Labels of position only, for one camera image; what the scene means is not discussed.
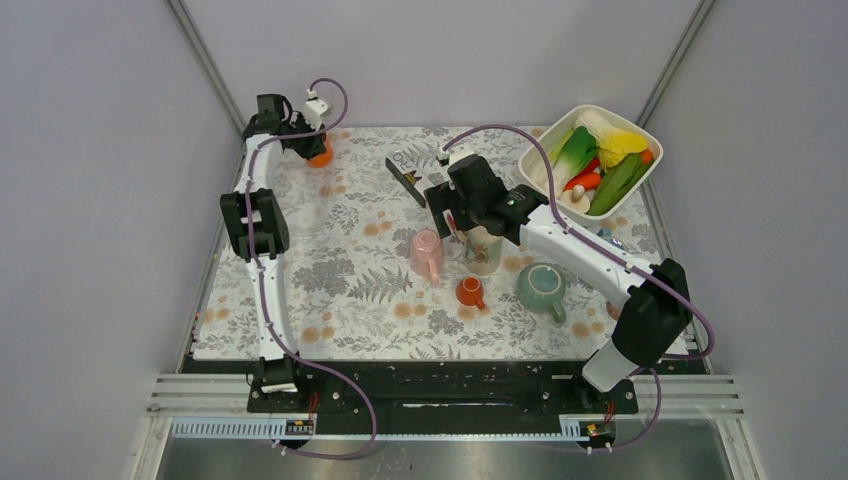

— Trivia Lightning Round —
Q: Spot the purple cable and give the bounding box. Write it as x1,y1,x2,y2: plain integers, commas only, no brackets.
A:
441,124,717,454
241,78,379,461

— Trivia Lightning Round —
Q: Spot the green leek toy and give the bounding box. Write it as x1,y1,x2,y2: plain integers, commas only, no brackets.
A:
551,126,598,193

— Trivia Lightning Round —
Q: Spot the floral tablecloth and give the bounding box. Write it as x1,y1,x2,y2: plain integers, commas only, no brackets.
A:
192,125,692,363

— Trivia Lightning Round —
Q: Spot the orange enamel mug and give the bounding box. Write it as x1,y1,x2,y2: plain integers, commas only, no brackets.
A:
308,135,334,168

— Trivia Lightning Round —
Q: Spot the napa cabbage toy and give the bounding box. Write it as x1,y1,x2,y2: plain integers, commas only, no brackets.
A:
574,109,615,140

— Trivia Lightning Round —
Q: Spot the floral beige mug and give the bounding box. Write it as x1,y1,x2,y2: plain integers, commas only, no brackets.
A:
464,226,504,276

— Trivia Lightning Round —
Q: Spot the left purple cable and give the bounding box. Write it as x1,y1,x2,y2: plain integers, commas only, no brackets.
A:
241,78,379,461

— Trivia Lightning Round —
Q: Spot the pink mug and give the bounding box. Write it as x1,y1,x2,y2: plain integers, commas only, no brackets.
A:
410,229,445,286

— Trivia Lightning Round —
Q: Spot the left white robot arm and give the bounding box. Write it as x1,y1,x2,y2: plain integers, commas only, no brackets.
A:
220,88,331,411

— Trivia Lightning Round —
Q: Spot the green cucumber toy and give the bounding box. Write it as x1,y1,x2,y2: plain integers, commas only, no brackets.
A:
588,153,653,216

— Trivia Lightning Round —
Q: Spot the red carrot toy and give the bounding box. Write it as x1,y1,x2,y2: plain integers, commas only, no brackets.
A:
564,172,602,191

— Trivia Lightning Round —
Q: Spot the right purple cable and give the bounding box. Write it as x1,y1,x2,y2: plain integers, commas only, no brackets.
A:
441,124,717,454

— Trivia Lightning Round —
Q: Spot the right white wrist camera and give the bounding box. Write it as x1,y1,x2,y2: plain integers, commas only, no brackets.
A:
436,146,478,177

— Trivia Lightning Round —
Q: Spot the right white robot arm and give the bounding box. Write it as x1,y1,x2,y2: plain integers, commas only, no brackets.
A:
424,154,692,412

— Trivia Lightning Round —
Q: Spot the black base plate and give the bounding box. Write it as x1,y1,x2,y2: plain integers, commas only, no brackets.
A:
180,357,708,439

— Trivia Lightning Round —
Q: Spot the small orange cup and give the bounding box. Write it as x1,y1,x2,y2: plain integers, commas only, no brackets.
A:
455,276,486,310

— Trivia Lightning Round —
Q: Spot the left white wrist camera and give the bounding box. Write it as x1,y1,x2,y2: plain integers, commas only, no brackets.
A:
301,89,332,130

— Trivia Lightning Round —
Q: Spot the black and white box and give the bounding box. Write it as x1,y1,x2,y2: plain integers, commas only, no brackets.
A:
384,150,445,208

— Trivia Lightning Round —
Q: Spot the mushroom toy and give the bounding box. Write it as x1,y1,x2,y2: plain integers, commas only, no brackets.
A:
559,184,591,214

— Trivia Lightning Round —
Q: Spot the blue tape roll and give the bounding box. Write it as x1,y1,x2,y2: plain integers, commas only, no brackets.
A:
596,228,628,251

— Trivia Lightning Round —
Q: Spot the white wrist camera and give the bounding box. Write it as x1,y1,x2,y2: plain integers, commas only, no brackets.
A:
436,146,478,177
301,89,332,130

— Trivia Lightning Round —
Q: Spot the white vegetable tray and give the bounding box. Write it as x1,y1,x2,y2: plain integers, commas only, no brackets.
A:
538,104,664,226

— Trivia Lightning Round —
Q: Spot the green ceramic mug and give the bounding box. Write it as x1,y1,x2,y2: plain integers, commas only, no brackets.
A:
516,262,566,325

